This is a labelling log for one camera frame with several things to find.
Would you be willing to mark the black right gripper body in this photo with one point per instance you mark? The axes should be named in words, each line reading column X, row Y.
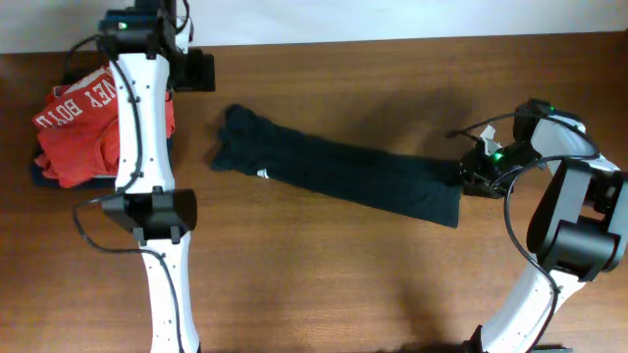
column 491, row 172

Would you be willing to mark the navy blue folded garment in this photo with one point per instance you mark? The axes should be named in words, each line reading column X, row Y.
column 49, row 179

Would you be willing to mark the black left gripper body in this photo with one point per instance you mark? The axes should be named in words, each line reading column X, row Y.
column 181, row 71

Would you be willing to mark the red printed t-shirt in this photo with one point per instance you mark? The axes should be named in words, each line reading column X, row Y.
column 78, row 137

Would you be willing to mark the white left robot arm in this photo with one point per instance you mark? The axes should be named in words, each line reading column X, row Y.
column 147, row 203

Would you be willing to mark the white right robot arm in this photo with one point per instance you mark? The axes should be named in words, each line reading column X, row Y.
column 578, row 231

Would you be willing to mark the dark green t-shirt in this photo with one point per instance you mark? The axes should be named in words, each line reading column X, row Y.
column 417, row 187

